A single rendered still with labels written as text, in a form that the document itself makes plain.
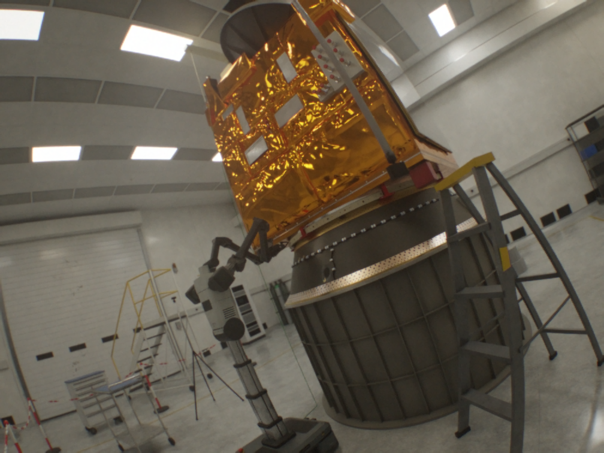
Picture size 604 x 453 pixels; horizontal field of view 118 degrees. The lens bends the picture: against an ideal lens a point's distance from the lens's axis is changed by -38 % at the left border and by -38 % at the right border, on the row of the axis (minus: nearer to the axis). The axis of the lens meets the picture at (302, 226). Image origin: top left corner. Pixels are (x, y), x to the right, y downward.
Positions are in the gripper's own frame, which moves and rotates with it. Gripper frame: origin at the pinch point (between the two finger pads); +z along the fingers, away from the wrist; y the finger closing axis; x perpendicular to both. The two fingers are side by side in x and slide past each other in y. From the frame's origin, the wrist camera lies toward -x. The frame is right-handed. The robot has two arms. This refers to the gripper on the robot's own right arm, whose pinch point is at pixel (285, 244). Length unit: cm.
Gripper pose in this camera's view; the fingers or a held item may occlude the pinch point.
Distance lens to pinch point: 256.3
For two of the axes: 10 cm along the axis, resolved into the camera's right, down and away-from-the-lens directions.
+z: 7.6, -4.1, 5.0
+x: 5.1, 8.5, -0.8
